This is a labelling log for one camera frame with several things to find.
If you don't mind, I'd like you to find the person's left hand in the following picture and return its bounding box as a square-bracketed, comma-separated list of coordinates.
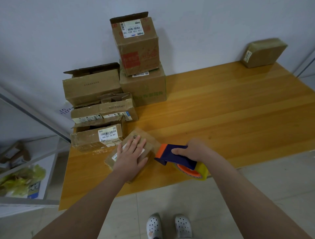
[112, 135, 149, 183]

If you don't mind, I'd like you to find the person's right hand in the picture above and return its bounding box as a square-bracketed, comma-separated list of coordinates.
[171, 138, 215, 165]

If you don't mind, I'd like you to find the blue orange tape dispenser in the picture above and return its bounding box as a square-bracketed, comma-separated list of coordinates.
[155, 143, 209, 181]

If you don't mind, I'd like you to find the squat red-printed cardboard box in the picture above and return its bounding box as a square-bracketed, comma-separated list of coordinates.
[104, 128, 162, 184]

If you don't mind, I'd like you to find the box barcode label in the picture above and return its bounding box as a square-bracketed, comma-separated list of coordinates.
[71, 123, 124, 152]

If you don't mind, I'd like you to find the stack of cardboard boxes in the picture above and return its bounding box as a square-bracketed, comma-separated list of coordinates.
[62, 12, 168, 125]

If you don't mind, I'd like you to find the small brown cardboard box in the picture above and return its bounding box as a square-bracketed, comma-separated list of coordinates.
[242, 38, 288, 69]

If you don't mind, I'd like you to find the person's right forearm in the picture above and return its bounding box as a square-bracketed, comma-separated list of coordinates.
[204, 153, 313, 239]

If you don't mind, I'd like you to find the person's left forearm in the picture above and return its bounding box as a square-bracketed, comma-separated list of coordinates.
[32, 172, 129, 239]

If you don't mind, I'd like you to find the wooden table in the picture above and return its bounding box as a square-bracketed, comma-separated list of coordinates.
[59, 61, 315, 211]

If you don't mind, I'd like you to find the white perforated clog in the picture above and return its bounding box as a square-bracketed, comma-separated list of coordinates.
[146, 213, 164, 239]
[174, 214, 194, 239]

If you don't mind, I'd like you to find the grey metal shelf rack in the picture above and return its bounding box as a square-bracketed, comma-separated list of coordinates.
[0, 86, 73, 206]

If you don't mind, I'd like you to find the yellow plastic bag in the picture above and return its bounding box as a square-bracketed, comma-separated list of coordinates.
[0, 164, 46, 195]

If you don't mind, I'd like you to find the small open carton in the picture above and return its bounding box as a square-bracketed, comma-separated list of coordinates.
[0, 141, 28, 167]

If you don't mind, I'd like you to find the white paper wall sign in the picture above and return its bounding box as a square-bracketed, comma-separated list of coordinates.
[59, 103, 74, 118]

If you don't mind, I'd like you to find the grey metal frame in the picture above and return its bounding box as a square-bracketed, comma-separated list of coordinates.
[294, 47, 315, 79]

